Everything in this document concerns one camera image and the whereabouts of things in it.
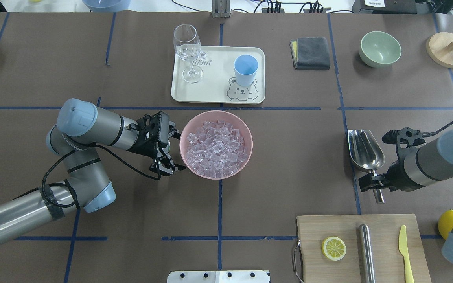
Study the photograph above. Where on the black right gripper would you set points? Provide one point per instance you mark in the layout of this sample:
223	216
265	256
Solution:
392	175

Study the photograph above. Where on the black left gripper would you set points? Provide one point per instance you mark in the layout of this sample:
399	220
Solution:
144	147

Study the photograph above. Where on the metal ice scoop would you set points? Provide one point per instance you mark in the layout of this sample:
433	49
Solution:
367	155

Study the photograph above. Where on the pink bowl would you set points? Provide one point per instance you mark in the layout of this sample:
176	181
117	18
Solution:
215	116

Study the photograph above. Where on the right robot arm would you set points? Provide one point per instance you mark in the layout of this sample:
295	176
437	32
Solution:
419	164

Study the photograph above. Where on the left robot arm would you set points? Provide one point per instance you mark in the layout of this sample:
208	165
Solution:
80	130

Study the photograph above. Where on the clear ice cubes pile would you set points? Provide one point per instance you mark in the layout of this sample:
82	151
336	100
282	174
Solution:
215	150

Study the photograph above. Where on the blue plastic cup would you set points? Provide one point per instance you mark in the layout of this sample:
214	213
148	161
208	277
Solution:
245	69

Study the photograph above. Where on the wooden cutting board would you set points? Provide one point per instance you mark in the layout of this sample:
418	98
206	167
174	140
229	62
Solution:
388	262

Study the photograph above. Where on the yellow lemon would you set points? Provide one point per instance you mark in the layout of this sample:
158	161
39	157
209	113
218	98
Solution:
445	223

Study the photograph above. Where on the yellow plastic knife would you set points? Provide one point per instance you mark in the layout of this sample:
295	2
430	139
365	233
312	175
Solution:
403	249

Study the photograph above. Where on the metal rod black tip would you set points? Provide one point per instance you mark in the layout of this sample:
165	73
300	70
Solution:
366	253

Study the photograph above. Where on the lemon slice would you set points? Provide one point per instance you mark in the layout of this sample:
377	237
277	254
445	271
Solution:
333	248

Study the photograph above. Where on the cream bear tray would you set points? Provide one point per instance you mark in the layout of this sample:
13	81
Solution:
218	84

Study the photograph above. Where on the clear wine glass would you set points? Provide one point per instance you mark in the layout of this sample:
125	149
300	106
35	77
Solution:
188	48

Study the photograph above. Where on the green bowl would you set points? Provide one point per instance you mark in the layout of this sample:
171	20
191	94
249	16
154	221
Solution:
379	49

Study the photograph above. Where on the wooden stand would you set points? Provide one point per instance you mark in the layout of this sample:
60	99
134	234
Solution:
440	48

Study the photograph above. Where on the grey folded cloth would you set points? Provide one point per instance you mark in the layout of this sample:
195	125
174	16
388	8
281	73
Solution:
310	53

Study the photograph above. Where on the blue bowl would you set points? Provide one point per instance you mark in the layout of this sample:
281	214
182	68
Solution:
108	6

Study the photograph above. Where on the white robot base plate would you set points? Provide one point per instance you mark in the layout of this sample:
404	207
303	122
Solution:
220	276

